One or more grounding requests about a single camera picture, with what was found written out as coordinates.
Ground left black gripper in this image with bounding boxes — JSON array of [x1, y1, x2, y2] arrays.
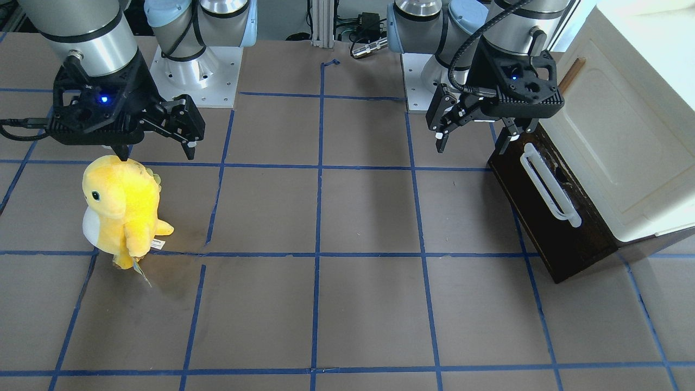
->
[[425, 84, 538, 154]]

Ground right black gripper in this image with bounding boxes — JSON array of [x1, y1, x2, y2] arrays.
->
[[106, 81, 206, 162]]

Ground white drawer handle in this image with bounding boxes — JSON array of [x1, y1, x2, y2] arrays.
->
[[520, 143, 583, 228]]

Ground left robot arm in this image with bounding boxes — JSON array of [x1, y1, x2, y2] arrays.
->
[[386, 1, 570, 154]]

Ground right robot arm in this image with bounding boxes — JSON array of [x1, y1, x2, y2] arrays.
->
[[2, 1, 257, 161]]

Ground dark wooden drawer cabinet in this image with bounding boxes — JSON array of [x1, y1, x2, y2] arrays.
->
[[487, 57, 695, 285]]

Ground yellow plush dinosaur toy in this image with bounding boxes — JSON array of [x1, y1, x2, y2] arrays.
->
[[82, 155, 174, 276]]

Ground black power adapter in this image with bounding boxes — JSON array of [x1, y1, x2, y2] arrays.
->
[[356, 12, 381, 35]]

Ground cream plastic storage box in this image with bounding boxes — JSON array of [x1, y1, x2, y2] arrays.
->
[[541, 1, 694, 242]]

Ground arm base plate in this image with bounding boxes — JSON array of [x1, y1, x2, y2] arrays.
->
[[150, 47, 244, 109], [401, 53, 448, 114]]

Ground aluminium frame post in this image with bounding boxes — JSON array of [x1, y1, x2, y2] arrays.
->
[[310, 0, 335, 49]]

